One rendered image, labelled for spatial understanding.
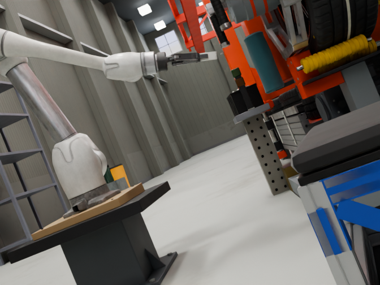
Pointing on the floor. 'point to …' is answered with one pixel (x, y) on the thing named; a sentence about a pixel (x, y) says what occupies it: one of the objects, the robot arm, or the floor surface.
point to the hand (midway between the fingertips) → (207, 56)
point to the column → (266, 154)
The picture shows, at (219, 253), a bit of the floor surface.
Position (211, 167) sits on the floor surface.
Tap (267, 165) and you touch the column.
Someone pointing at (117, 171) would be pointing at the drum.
